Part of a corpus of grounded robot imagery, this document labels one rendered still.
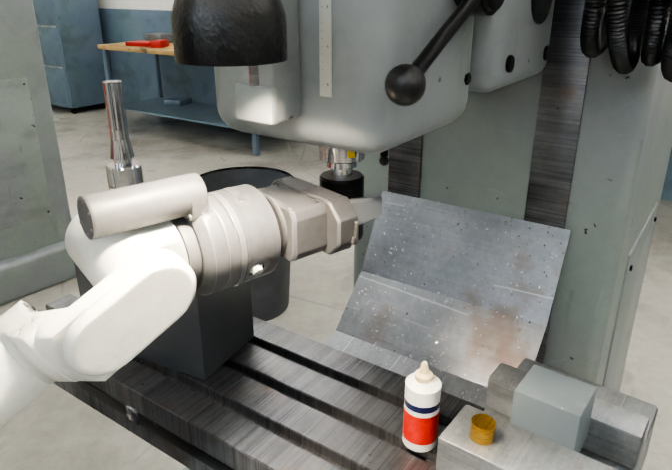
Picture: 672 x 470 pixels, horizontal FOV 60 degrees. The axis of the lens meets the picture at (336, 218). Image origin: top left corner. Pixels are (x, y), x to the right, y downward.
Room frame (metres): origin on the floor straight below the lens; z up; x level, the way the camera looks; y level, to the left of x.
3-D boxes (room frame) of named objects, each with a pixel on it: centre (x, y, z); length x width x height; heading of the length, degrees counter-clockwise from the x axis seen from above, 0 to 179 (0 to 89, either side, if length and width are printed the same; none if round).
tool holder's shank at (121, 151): (0.78, 0.29, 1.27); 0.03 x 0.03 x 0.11
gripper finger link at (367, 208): (0.56, -0.03, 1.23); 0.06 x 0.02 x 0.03; 130
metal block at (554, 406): (0.45, -0.20, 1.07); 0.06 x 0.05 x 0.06; 53
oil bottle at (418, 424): (0.54, -0.10, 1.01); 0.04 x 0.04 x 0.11
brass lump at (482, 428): (0.43, -0.13, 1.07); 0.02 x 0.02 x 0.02
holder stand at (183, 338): (0.75, 0.25, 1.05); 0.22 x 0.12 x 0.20; 64
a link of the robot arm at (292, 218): (0.53, 0.06, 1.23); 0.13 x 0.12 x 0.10; 40
